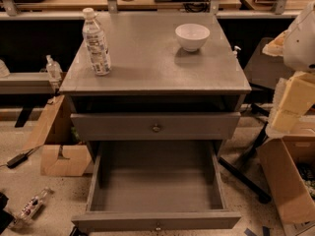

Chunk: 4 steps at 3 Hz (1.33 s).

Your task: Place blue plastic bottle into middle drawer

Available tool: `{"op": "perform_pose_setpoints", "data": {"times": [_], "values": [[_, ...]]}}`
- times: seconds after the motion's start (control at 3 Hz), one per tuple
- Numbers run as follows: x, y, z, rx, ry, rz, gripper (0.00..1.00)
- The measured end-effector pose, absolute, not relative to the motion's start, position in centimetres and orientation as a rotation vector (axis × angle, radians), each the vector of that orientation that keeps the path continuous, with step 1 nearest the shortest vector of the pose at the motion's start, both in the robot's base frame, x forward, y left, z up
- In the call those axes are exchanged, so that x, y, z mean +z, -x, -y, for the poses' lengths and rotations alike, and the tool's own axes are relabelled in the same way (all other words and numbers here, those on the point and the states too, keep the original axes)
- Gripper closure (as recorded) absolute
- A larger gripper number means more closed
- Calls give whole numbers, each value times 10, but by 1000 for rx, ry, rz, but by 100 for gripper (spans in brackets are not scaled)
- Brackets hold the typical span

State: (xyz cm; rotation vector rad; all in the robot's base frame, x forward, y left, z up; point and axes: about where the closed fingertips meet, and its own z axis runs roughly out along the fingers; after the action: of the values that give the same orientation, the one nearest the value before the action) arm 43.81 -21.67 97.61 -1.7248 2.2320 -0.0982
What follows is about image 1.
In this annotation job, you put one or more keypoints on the cardboard box right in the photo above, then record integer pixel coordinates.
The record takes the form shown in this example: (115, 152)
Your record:
(279, 157)

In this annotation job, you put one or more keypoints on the closed grey upper drawer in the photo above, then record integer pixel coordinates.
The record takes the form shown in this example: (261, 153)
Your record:
(155, 126)

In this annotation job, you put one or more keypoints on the grey wooden drawer cabinet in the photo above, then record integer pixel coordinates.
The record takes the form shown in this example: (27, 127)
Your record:
(152, 73)

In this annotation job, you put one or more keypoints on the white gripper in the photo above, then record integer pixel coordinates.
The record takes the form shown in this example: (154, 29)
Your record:
(301, 46)

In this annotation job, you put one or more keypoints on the small white pump bottle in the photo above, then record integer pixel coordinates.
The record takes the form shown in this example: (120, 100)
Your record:
(236, 50)

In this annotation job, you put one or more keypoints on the open grey lower drawer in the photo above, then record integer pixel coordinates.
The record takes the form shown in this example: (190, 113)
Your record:
(156, 185)

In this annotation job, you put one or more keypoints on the sanitizer pump bottle left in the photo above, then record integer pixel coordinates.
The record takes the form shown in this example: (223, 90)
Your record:
(53, 69)

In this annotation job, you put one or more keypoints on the grey bench left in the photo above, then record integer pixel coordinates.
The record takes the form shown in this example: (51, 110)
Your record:
(26, 90)

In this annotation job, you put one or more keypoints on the clear bottle on floor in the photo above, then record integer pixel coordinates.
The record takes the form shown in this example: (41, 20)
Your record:
(32, 207)

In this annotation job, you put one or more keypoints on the black power adapter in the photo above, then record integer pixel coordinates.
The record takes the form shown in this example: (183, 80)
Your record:
(20, 158)

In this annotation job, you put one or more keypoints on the cardboard box left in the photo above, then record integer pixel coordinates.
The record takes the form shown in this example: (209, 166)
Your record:
(61, 154)

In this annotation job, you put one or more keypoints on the cardboard box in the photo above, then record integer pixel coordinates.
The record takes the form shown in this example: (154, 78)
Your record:
(279, 157)
(61, 154)

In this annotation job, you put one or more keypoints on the white ceramic bowl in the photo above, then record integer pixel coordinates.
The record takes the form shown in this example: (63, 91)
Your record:
(191, 37)

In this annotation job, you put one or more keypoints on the clear plastic water bottle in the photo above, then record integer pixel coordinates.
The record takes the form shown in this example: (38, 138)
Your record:
(96, 43)

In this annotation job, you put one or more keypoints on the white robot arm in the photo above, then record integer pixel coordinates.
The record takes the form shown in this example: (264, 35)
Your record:
(299, 48)

